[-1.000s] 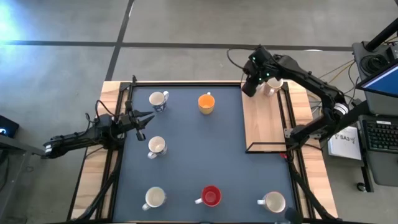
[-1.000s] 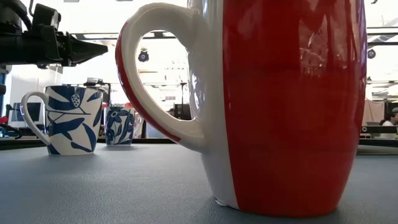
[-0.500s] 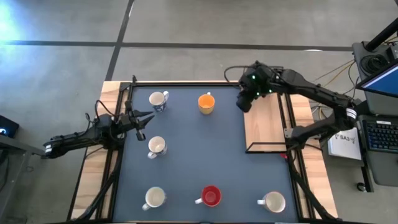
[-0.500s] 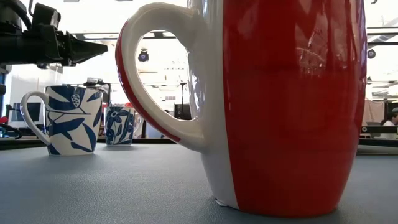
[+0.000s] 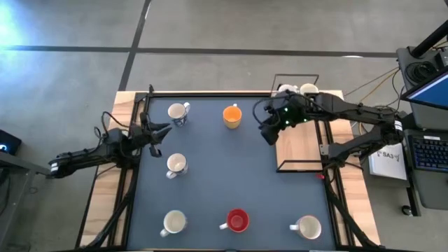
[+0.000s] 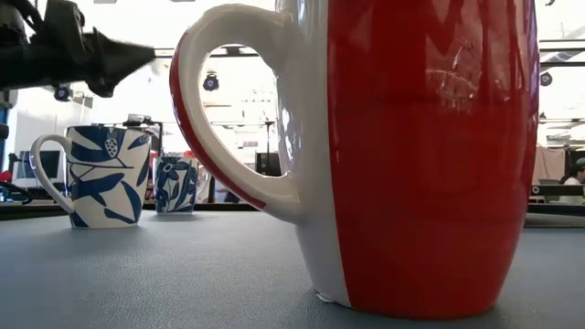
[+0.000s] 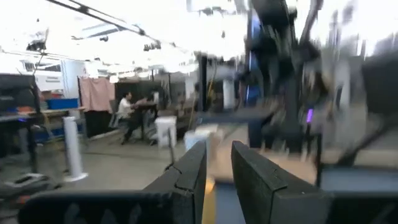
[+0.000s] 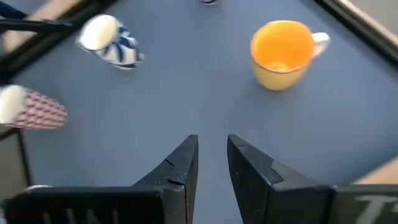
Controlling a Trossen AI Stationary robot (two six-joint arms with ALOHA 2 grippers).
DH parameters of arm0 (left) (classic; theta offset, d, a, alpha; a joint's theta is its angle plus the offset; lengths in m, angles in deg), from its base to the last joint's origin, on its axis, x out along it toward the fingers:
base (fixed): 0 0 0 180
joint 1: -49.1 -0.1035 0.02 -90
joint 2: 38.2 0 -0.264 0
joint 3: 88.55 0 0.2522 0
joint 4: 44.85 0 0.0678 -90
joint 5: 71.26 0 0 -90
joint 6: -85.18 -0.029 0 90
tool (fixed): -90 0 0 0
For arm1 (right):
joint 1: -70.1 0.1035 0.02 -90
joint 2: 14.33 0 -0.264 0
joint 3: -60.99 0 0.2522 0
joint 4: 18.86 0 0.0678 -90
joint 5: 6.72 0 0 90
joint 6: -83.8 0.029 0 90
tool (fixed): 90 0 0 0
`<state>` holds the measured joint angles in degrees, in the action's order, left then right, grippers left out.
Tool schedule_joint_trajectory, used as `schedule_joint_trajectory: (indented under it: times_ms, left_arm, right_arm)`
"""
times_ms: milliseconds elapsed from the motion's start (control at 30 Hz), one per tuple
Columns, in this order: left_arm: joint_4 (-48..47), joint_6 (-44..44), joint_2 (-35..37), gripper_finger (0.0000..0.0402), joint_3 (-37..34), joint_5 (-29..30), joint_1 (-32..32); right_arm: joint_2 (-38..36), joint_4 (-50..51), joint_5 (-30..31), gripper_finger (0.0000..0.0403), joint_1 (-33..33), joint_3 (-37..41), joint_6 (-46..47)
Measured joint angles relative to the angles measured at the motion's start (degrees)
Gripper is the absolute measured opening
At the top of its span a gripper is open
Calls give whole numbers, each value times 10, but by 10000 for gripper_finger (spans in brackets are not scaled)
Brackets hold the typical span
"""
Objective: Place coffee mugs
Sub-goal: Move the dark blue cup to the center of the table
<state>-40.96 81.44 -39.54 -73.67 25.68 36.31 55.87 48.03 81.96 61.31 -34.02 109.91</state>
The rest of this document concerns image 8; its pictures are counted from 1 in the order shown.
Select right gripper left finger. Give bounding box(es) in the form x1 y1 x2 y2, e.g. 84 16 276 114
1 134 199 224

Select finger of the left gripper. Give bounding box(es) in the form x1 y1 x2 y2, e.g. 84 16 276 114
0 18 74 34

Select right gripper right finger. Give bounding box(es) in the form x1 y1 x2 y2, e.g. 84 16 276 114
226 134 398 224

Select red white lattice mug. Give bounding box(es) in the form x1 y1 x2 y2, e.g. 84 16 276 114
0 84 68 130

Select white mug blue leaves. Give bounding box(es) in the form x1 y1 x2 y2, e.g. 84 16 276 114
75 14 146 71

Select yellow mug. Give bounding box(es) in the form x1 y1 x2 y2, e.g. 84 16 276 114
249 19 331 91

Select blue-grey table mat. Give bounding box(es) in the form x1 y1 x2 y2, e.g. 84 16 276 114
0 0 398 224

